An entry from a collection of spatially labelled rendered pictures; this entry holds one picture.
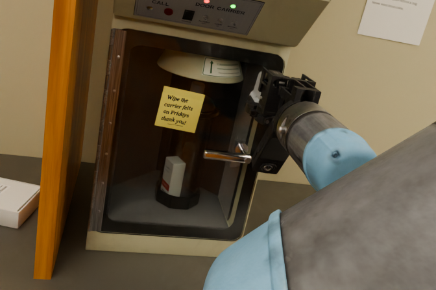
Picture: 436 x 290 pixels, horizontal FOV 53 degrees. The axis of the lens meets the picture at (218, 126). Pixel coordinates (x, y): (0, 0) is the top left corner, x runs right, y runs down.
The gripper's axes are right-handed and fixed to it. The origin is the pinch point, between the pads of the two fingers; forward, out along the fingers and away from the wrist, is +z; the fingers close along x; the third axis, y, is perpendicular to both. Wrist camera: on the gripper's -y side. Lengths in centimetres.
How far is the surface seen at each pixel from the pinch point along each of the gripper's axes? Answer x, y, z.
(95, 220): 26.1, -29.4, 1.2
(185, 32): 15.0, 8.8, 2.4
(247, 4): 7.4, 15.8, -6.1
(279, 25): 0.6, 13.5, -3.6
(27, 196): 41, -33, 15
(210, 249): 1.8, -35.2, 2.3
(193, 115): 11.2, -5.5, 1.2
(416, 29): -59, 16, 45
